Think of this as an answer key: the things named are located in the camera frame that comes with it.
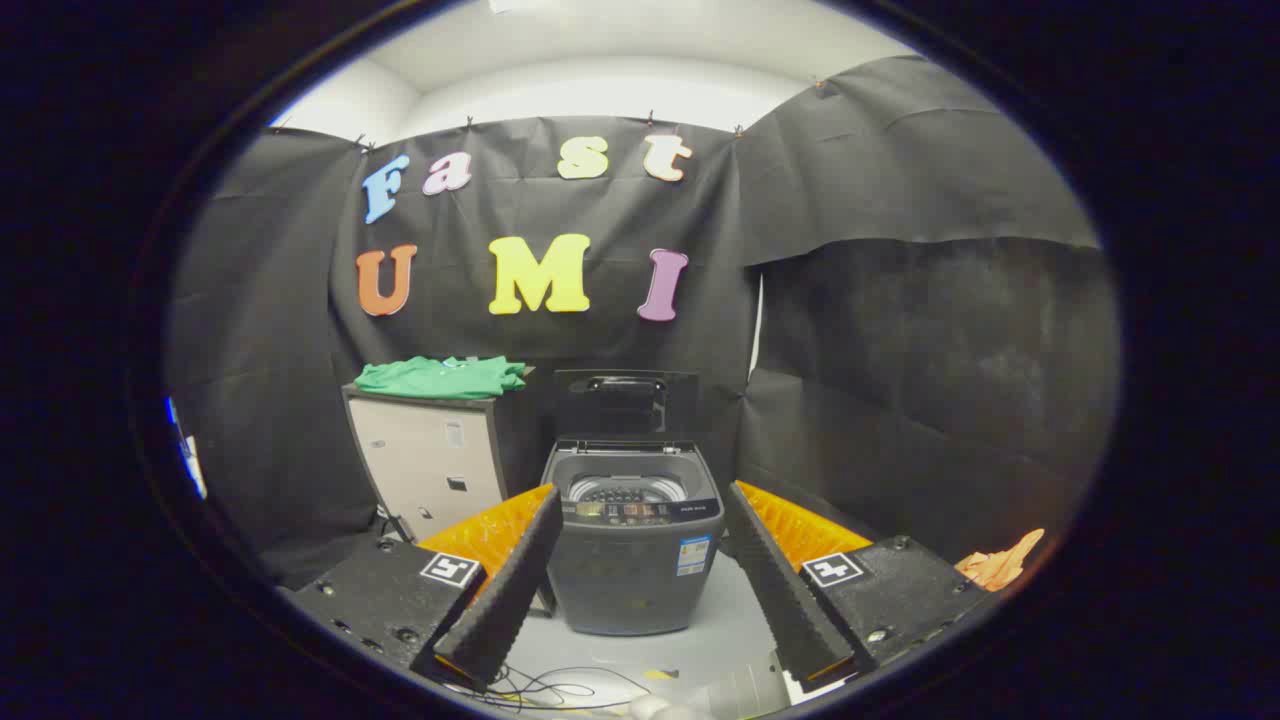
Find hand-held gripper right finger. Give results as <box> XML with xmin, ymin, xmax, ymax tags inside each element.
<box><xmin>725</xmin><ymin>480</ymin><xmax>993</xmax><ymax>693</ymax></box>

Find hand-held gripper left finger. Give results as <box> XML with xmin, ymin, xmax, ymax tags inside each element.
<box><xmin>280</xmin><ymin>484</ymin><xmax>564</xmax><ymax>693</ymax></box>

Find grey washing machine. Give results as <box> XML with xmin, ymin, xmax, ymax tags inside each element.
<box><xmin>540</xmin><ymin>440</ymin><xmax>726</xmax><ymax>636</ymax></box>

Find dark washing machine lid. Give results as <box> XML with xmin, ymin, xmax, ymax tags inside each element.
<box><xmin>553</xmin><ymin>369</ymin><xmax>701</xmax><ymax>447</ymax></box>

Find green shirt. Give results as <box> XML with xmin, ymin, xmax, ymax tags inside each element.
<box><xmin>354</xmin><ymin>355</ymin><xmax>528</xmax><ymax>401</ymax></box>

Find orange cloth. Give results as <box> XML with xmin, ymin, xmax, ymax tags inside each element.
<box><xmin>955</xmin><ymin>528</ymin><xmax>1046</xmax><ymax>591</ymax></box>

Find cluttered items at room edge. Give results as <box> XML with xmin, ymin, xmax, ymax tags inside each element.
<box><xmin>165</xmin><ymin>395</ymin><xmax>209</xmax><ymax>501</ymax></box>

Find black floor cables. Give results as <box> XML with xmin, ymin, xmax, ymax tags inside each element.
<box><xmin>440</xmin><ymin>660</ymin><xmax>683</xmax><ymax>713</ymax></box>

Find beige cabinet with dark frame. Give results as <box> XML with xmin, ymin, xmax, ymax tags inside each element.
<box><xmin>342</xmin><ymin>368</ymin><xmax>541</xmax><ymax>549</ymax></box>

